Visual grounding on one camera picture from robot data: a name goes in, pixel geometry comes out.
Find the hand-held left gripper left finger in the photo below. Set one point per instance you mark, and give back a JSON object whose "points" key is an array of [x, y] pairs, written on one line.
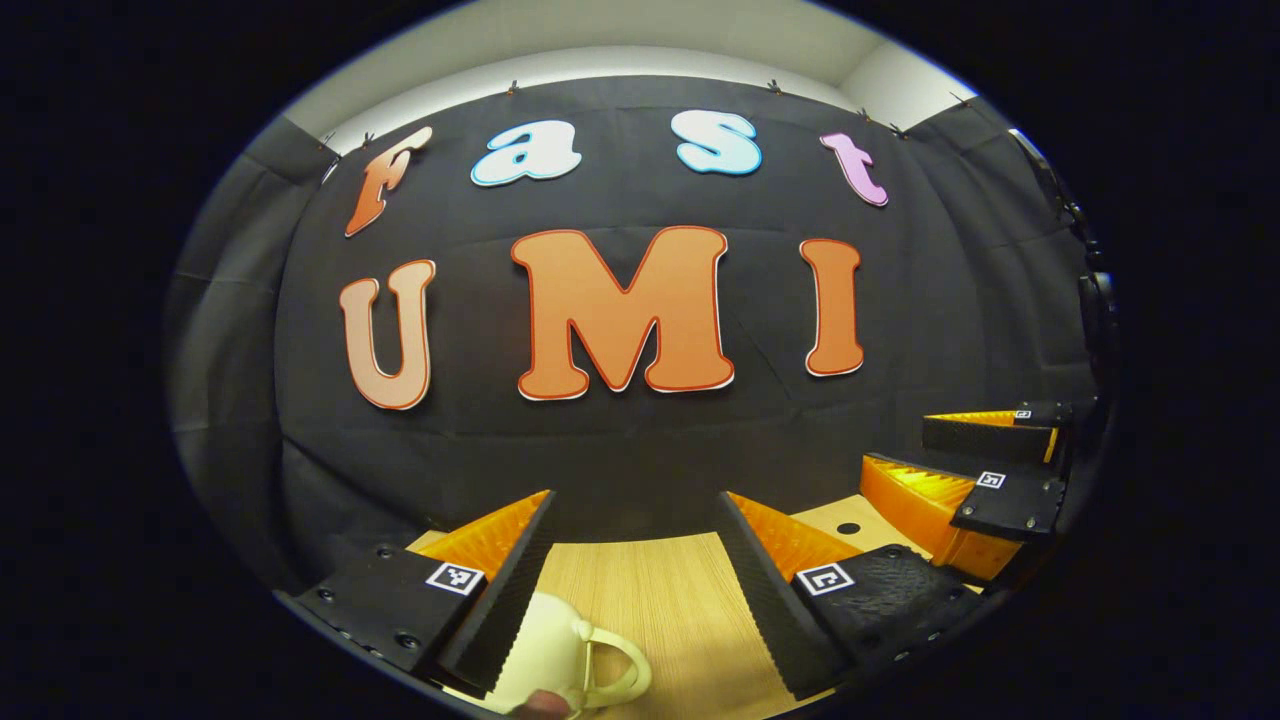
{"points": [[515, 590]]}

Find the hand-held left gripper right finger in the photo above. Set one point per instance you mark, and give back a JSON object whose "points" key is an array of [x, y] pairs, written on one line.
{"points": [[765, 595]]}

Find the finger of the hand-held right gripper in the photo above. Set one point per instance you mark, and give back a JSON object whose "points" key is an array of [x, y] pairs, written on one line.
{"points": [[985, 440], [1005, 510]]}

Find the pale yellow suitcase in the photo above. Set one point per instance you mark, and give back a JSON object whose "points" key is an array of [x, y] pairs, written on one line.
{"points": [[545, 640]]}

